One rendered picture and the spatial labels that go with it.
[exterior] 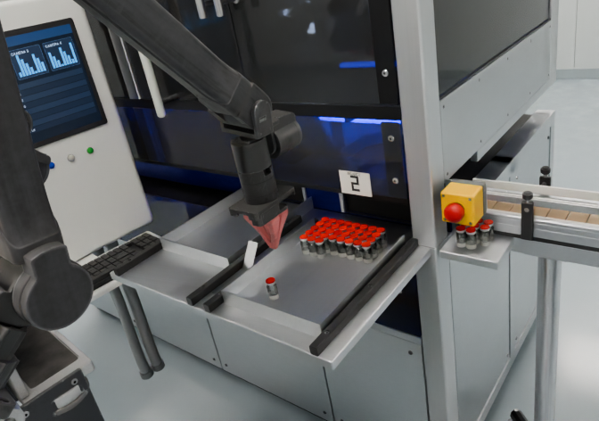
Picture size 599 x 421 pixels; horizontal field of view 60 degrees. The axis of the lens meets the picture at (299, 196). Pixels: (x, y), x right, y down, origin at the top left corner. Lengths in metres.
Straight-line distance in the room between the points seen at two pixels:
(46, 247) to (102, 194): 1.11
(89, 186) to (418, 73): 1.06
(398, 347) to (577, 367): 0.94
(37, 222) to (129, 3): 0.26
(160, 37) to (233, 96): 0.14
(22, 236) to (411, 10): 0.75
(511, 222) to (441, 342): 0.35
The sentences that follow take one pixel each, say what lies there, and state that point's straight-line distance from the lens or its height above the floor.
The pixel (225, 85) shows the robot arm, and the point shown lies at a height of 1.38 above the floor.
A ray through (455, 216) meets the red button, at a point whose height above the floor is 1.00.
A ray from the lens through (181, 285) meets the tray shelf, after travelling 1.26.
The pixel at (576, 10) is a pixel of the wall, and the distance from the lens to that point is 5.70.
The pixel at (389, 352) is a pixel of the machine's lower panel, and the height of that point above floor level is 0.51.
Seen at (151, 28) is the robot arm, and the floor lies 1.48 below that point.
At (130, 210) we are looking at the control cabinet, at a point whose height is 0.88.
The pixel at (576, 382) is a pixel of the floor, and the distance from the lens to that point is 2.18.
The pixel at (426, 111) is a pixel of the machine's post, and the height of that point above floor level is 1.20.
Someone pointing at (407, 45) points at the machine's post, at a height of 1.33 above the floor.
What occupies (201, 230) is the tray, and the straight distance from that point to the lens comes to 1.47.
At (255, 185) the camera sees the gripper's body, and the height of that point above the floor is 1.21.
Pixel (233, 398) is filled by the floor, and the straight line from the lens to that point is 2.21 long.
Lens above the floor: 1.52
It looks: 24 degrees down
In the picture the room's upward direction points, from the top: 11 degrees counter-clockwise
